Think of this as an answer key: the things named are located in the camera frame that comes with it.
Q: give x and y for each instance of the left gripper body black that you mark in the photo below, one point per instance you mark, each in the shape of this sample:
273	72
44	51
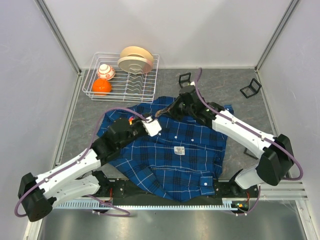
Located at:
137	130

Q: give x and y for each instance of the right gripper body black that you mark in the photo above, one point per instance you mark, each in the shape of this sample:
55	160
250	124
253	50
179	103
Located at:
180	110

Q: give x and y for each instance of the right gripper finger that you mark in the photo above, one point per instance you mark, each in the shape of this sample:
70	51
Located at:
165	111
176	103

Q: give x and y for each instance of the blue plaid shirt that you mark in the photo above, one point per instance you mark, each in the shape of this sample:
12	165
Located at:
151	164

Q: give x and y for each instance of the colourful flower plush brooch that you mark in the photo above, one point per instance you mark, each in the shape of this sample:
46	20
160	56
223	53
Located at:
131	120

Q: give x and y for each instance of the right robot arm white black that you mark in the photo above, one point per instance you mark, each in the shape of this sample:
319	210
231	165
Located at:
274	153

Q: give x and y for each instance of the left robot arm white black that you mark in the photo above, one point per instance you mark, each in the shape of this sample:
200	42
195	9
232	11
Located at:
39	195

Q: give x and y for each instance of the black display box centre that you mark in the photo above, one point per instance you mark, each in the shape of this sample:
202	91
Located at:
184	79

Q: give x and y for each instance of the black display box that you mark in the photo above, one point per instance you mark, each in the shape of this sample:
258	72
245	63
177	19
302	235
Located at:
248	153
184	79
252	89

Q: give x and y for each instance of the white shirt label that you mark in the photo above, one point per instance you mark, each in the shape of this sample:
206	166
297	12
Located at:
179	150

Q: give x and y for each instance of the beige plate front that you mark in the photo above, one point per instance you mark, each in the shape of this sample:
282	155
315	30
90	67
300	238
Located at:
135	65

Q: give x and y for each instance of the beige plate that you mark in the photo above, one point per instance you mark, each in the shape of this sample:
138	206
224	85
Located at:
136	51
135	65

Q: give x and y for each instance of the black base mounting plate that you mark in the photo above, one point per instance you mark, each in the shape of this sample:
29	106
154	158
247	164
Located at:
124	192

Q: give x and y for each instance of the white orange patterned bowl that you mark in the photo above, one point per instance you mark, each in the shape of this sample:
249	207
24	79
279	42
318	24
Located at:
106	72

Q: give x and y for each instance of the beige plate rear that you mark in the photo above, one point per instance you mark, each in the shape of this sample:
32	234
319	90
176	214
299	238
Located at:
136	51

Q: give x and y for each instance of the black display box far right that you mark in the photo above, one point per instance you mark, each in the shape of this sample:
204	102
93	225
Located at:
252	89

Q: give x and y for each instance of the black display box near right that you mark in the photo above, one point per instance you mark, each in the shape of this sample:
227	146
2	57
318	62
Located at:
248	153

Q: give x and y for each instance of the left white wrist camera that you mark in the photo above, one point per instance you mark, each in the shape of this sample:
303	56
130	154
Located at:
152	126

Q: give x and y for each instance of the white wire dish rack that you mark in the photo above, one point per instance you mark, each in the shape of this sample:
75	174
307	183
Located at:
125	86

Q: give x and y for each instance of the grey slotted cable duct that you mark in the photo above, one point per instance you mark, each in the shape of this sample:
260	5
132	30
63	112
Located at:
91	204

